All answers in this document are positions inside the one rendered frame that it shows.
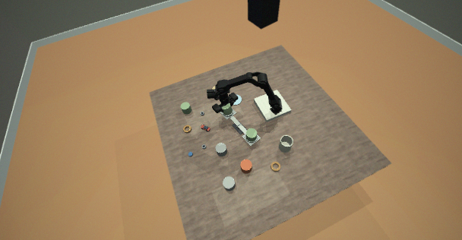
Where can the orange cylinder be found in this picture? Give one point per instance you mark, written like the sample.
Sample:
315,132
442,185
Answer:
246,166

